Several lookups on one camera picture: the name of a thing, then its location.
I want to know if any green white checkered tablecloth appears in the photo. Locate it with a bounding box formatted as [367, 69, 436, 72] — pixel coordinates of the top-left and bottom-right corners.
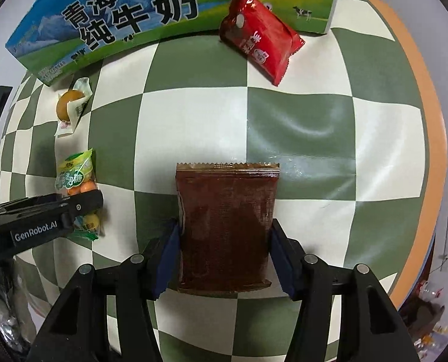
[0, 0, 445, 341]

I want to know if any dark red packet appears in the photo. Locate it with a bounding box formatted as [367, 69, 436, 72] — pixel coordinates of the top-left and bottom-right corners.
[175, 163, 280, 297]

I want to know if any packaged brown braised egg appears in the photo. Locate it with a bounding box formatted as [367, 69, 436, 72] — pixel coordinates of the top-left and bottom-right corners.
[55, 77, 93, 137]

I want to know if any milk carton cardboard box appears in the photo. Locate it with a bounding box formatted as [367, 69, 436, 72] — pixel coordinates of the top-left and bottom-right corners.
[6, 0, 336, 85]

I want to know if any green orange candy packet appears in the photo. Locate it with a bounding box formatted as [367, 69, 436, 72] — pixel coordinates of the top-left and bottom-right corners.
[55, 149, 101, 241]

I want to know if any red shiny snack packet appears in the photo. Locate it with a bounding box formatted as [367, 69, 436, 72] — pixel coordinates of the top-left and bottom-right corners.
[219, 0, 305, 86]

